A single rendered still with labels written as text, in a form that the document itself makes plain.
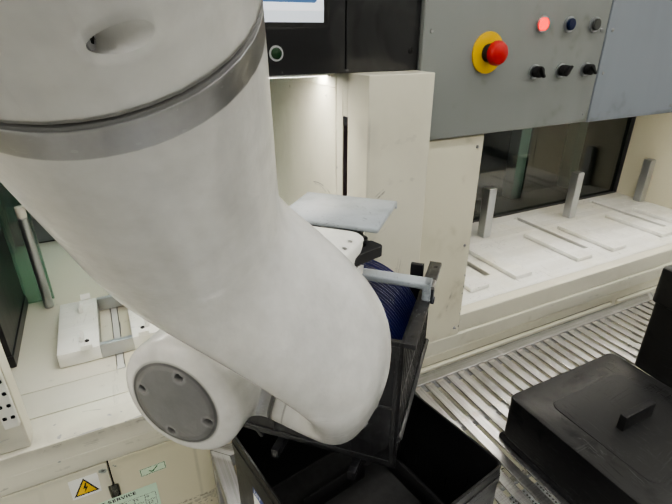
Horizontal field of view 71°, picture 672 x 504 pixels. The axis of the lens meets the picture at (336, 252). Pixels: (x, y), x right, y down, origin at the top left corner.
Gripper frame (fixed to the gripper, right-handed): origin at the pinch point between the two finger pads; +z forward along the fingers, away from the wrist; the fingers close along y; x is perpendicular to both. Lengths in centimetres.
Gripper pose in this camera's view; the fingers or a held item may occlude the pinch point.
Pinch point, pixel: (337, 226)
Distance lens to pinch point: 56.3
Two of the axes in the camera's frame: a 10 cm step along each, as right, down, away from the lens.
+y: 9.5, 1.4, -2.9
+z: 3.2, -4.0, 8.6
